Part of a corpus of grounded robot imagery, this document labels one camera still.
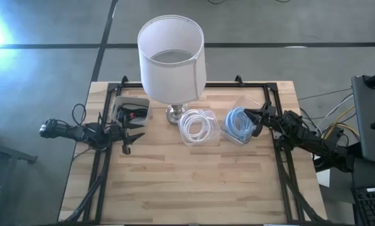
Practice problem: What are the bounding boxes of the black aluminium table frame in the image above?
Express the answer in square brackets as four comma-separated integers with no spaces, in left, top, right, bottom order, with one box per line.
[60,75,328,224]

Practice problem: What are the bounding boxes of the light blue cable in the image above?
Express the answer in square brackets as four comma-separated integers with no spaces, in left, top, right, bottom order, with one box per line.
[224,106,254,142]
[226,108,255,144]

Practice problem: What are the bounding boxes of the white plastic bin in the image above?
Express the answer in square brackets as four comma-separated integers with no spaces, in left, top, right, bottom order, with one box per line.
[109,95,152,127]

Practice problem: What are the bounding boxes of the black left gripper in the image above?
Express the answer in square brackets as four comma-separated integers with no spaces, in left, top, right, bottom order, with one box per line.
[110,121,145,155]

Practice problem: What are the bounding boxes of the white paper sheet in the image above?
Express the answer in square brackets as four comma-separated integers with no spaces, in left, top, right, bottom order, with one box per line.
[315,169,332,188]

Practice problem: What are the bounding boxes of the clear plastic bin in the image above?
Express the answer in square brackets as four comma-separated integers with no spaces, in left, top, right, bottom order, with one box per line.
[177,108,222,148]

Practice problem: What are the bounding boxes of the clear glass container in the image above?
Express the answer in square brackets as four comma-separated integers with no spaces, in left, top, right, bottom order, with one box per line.
[220,95,265,148]

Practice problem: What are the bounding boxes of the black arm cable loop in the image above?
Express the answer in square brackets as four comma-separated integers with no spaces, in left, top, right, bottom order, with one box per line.
[71,103,87,126]

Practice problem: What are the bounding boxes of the black braided cable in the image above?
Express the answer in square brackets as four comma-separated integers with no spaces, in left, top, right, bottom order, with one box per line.
[120,104,149,122]

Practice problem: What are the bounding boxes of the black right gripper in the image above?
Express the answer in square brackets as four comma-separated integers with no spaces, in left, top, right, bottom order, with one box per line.
[243,105,278,137]

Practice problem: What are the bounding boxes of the table lamp with silver stem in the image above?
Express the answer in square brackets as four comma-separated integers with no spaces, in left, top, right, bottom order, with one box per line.
[137,14,207,126]

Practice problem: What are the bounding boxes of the yellow cable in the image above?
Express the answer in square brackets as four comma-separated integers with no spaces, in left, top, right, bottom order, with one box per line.
[322,105,359,139]

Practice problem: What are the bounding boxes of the white cable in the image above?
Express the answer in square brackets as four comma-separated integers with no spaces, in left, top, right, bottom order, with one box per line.
[178,109,214,143]
[314,94,354,126]

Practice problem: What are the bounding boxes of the black keyboard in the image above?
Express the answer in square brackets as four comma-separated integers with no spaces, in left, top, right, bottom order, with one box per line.
[351,186,375,226]

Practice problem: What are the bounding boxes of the black floor stand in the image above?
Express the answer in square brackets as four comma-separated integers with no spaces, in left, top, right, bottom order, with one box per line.
[0,125,38,166]

